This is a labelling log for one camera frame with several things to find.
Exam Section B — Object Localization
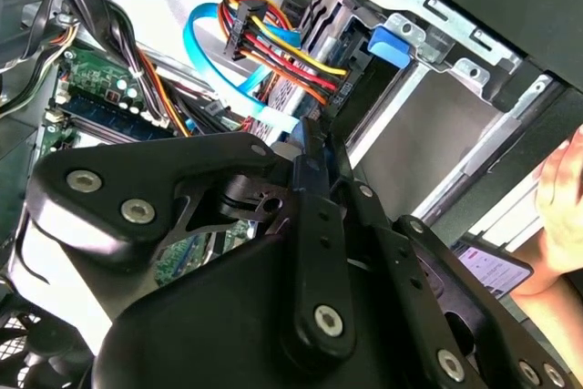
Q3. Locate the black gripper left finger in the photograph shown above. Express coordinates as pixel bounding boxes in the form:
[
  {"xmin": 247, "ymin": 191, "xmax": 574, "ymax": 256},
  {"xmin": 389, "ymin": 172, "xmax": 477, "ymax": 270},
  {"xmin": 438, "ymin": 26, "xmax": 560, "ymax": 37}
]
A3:
[{"xmin": 26, "ymin": 118, "xmax": 359, "ymax": 365}]

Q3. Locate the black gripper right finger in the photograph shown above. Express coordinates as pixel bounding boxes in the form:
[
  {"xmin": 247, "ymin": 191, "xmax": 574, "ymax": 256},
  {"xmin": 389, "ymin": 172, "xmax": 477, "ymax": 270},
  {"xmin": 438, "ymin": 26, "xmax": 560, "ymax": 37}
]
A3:
[{"xmin": 326, "ymin": 133, "xmax": 583, "ymax": 389}]

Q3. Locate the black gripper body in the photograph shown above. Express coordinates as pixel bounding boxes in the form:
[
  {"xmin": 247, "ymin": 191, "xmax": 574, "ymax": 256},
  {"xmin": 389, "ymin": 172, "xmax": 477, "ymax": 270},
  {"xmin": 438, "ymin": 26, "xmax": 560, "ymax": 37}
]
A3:
[{"xmin": 93, "ymin": 231, "xmax": 452, "ymax": 389}]

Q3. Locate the hard disk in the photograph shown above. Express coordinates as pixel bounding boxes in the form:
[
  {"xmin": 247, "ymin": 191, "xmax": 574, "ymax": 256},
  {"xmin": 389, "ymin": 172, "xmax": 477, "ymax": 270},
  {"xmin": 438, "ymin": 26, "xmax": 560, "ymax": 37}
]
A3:
[{"xmin": 259, "ymin": 24, "xmax": 414, "ymax": 144}]

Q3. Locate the person's hand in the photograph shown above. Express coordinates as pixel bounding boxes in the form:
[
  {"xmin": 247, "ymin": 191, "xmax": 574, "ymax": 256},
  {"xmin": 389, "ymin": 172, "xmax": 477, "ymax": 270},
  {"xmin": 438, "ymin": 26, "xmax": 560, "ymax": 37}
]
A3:
[{"xmin": 512, "ymin": 124, "xmax": 583, "ymax": 298}]

